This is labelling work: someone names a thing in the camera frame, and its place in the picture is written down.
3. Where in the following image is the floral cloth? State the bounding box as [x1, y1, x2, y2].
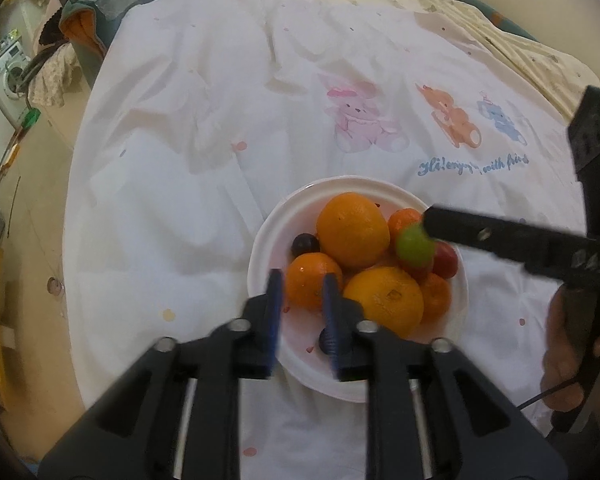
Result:
[27, 42, 83, 108]

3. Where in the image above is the teal pillow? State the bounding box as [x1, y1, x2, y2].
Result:
[442, 0, 538, 43]

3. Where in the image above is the green-tipped stick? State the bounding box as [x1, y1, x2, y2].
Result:
[0, 107, 42, 171]

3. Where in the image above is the green grape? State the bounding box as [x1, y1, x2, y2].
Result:
[395, 224, 436, 267]

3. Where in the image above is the dark purple grape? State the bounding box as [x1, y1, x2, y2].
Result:
[292, 233, 321, 256]

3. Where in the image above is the person's right hand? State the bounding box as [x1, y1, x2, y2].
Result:
[541, 287, 589, 412]

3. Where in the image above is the red cherry tomato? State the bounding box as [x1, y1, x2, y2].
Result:
[431, 241, 460, 280]

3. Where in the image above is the small mandarin orange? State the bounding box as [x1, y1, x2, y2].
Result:
[419, 272, 453, 324]
[387, 208, 426, 247]

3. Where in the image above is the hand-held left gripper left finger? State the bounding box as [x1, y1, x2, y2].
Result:
[39, 268, 285, 480]

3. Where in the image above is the washing machine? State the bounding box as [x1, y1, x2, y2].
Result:
[0, 35, 36, 128]

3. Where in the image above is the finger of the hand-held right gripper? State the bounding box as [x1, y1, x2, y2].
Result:
[422, 204, 589, 272]

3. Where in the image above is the black cable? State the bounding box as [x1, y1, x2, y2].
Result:
[517, 377, 578, 410]

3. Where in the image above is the large orange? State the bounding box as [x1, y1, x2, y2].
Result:
[343, 266, 425, 341]
[316, 192, 391, 270]

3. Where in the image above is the pale yellow bed sheet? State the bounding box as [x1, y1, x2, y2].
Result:
[205, 0, 600, 122]

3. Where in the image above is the white printed blanket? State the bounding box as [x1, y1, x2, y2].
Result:
[62, 0, 588, 480]

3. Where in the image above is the white round plate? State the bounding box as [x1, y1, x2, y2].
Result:
[247, 176, 470, 404]

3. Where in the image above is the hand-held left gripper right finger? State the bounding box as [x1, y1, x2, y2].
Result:
[322, 274, 567, 480]

